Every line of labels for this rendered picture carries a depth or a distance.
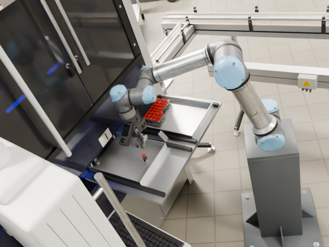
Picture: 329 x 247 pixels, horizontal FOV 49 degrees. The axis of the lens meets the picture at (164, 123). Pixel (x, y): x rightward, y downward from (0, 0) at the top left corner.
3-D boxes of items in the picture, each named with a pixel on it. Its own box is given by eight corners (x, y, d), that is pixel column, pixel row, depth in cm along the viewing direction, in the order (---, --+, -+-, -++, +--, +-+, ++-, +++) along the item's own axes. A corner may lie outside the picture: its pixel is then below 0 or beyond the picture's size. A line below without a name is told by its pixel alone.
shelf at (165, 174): (85, 180, 189) (84, 177, 187) (152, 94, 227) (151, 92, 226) (162, 205, 164) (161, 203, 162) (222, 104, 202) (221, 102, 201)
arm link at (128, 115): (127, 114, 158) (113, 112, 163) (130, 122, 161) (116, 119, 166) (136, 103, 162) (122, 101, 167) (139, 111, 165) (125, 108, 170)
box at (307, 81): (297, 87, 255) (297, 77, 249) (299, 83, 258) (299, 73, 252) (315, 89, 249) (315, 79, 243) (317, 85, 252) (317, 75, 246)
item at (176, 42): (152, 95, 230) (144, 75, 220) (132, 92, 238) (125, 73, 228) (198, 36, 268) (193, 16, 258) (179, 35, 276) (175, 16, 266)
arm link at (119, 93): (125, 93, 151) (106, 96, 153) (133, 112, 158) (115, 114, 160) (128, 82, 157) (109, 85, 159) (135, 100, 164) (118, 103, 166)
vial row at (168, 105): (154, 126, 202) (152, 120, 199) (169, 105, 211) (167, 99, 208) (157, 126, 200) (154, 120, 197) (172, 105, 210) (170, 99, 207)
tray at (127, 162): (89, 170, 190) (87, 166, 188) (117, 135, 205) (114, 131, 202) (141, 186, 172) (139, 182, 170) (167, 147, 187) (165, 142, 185)
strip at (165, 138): (160, 141, 191) (157, 134, 187) (163, 137, 193) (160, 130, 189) (183, 147, 184) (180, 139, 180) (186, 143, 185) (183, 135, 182)
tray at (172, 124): (140, 129, 203) (138, 124, 201) (162, 99, 218) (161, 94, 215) (193, 140, 185) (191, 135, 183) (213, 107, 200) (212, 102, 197)
